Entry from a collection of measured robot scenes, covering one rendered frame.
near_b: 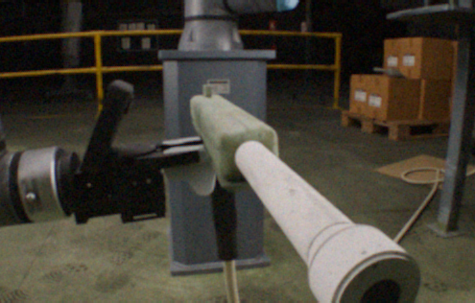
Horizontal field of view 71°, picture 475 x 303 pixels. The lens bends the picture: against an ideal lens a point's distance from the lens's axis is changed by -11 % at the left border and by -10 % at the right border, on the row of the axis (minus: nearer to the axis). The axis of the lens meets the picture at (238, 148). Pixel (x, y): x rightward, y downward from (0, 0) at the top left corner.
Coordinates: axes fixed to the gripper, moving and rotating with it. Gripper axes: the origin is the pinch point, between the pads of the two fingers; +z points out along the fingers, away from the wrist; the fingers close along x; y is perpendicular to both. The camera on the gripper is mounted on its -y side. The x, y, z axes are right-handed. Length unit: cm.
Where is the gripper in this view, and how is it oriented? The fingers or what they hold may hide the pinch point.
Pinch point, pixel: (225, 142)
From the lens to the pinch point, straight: 45.8
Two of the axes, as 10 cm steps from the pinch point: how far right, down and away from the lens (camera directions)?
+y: 1.0, 9.7, 2.2
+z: 9.7, -1.4, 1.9
